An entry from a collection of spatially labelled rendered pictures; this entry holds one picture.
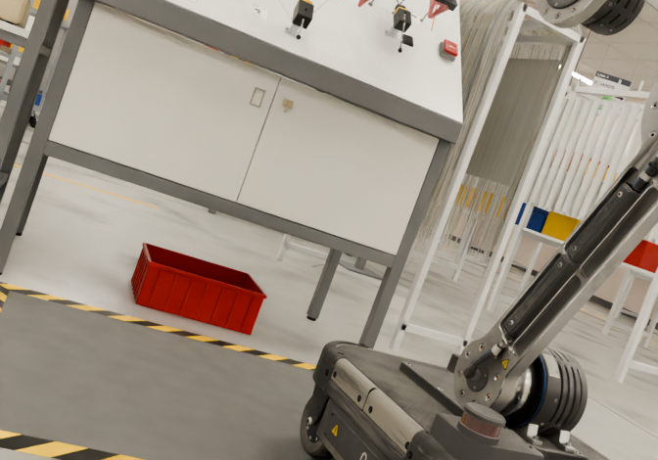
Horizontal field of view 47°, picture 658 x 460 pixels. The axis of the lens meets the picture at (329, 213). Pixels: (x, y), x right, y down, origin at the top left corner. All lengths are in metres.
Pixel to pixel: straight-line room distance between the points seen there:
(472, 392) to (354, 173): 1.06
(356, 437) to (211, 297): 1.06
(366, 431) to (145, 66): 1.22
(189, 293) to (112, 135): 0.55
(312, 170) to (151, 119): 0.50
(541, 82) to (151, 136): 1.79
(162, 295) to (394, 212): 0.77
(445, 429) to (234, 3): 1.42
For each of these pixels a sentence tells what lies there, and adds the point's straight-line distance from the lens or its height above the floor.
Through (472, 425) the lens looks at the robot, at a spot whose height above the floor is 0.30.
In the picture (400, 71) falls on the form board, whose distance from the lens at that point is 2.40.
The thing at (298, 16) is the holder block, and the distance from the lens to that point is 2.19.
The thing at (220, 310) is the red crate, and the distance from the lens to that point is 2.41.
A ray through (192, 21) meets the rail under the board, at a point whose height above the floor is 0.84.
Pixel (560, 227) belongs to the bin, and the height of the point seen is 0.75.
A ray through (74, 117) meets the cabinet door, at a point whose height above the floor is 0.48.
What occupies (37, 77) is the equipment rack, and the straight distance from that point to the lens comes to 2.59.
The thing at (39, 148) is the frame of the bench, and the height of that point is 0.37.
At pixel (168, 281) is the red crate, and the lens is 2.36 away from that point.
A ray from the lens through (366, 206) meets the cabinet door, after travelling 2.35.
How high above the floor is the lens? 0.61
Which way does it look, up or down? 4 degrees down
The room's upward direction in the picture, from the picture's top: 20 degrees clockwise
